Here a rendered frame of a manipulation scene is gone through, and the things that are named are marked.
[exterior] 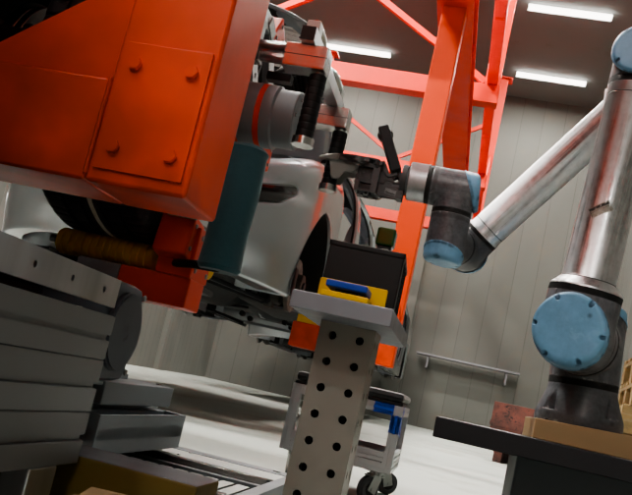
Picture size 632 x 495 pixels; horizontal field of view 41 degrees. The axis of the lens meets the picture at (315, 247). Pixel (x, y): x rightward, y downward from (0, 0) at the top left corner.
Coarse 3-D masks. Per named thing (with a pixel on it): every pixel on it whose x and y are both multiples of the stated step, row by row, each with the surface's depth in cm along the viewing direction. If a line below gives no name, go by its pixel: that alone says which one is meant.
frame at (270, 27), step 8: (272, 16) 199; (272, 24) 199; (272, 32) 200; (264, 64) 204; (272, 64) 206; (256, 72) 208; (264, 72) 205; (256, 80) 210; (264, 80) 206; (176, 216) 175
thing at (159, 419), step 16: (96, 416) 151; (112, 416) 157; (128, 416) 164; (144, 416) 173; (160, 416) 182; (176, 416) 193; (96, 432) 151; (112, 432) 158; (128, 432) 166; (144, 432) 175; (160, 432) 184; (176, 432) 195; (96, 448) 152; (112, 448) 159; (128, 448) 167; (144, 448) 177; (160, 448) 186
